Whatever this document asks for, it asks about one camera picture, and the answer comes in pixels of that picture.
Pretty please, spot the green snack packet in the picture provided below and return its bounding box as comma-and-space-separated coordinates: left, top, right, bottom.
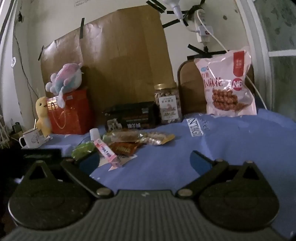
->
71, 141, 95, 161

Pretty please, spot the orange-brown snack packet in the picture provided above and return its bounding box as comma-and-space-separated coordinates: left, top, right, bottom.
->
109, 143, 142, 156

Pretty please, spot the clear seed snack packet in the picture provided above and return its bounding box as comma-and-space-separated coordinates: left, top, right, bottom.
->
102, 130, 175, 146

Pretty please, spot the red gift bag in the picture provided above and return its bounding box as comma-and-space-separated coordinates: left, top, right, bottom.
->
47, 89, 92, 135

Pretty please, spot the white enamel mug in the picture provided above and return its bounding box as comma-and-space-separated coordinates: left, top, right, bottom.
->
18, 128, 45, 149

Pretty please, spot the yellow duck plush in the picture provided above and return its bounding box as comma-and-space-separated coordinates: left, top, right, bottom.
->
36, 96, 52, 138

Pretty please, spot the black cardboard storage box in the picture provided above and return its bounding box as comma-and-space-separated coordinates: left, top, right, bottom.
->
103, 101, 161, 132

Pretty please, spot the clear nut jar gold lid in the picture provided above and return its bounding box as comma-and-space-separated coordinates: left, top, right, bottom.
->
154, 82, 183, 125

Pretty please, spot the pastel plush toy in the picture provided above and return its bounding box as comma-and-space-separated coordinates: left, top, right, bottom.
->
45, 63, 83, 108

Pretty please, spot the pink twisted-snack bag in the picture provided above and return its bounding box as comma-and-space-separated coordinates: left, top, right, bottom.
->
194, 47, 257, 117

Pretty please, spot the brown paper backdrop sheet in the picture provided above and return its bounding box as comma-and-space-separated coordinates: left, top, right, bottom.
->
41, 5, 174, 121

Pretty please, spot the white power strip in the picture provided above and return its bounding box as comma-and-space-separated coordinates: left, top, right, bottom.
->
194, 9, 213, 45

